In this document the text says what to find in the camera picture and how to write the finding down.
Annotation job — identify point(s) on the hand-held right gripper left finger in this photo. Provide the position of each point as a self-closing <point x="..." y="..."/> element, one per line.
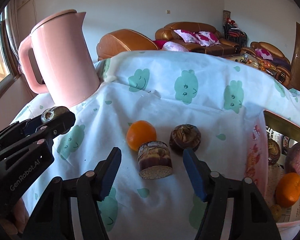
<point x="110" y="175"/>

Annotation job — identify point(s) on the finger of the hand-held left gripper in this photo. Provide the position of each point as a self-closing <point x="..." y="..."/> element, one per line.
<point x="15" y="132"/>
<point x="62" y="123"/>

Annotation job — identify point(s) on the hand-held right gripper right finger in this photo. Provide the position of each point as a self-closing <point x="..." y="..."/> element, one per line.
<point x="193" y="175"/>

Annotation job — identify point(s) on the brown chocolate cupcake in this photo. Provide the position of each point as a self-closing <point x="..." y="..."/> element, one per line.
<point x="185" y="137"/>

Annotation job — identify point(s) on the cylindrical layered cake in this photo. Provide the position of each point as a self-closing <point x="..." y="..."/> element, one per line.
<point x="155" y="161"/>

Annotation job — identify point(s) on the orange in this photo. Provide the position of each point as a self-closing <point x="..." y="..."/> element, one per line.
<point x="288" y="190"/>
<point x="141" y="135"/>

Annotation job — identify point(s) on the pink tin box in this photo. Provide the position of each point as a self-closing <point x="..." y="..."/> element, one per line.
<point x="252" y="160"/>

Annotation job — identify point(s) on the small yellow brown fruit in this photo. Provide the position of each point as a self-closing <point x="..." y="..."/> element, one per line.
<point x="276" y="212"/>

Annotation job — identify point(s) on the person's left hand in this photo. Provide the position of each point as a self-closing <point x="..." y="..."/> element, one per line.
<point x="17" y="216"/>

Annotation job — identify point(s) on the pink kettle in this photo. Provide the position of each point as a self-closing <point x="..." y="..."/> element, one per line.
<point x="65" y="62"/>

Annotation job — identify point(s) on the window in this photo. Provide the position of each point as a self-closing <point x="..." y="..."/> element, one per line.
<point x="0" y="60"/>

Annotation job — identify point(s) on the cloud print tablecloth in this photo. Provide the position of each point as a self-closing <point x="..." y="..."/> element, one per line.
<point x="165" y="100"/>

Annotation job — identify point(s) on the wooden coffee table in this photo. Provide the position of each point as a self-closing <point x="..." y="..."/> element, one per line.
<point x="237" y="58"/>

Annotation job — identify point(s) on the pale pink pillow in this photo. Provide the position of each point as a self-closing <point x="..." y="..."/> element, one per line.
<point x="173" y="47"/>

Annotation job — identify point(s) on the pile of fruit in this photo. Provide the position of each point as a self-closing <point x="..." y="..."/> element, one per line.
<point x="265" y="66"/>

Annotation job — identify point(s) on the brown leather armchair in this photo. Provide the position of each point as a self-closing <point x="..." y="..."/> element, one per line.
<point x="282" y="72"/>

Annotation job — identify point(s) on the white magenta floral pillow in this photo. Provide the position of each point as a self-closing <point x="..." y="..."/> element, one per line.
<point x="263" y="54"/>
<point x="186" y="36"/>
<point x="208" y="38"/>

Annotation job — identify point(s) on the long brown leather sofa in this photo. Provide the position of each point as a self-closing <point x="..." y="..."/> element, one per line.
<point x="170" y="31"/>

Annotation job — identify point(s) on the purple blanket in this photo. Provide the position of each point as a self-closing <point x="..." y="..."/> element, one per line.
<point x="281" y="62"/>

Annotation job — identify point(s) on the stacked black chairs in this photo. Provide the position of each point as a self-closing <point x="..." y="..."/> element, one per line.
<point x="236" y="35"/>

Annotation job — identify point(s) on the red plush toy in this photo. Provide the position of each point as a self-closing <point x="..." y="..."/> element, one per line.
<point x="232" y="22"/>

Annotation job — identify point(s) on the tall patterned floor vase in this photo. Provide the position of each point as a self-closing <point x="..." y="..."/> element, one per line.
<point x="226" y="16"/>

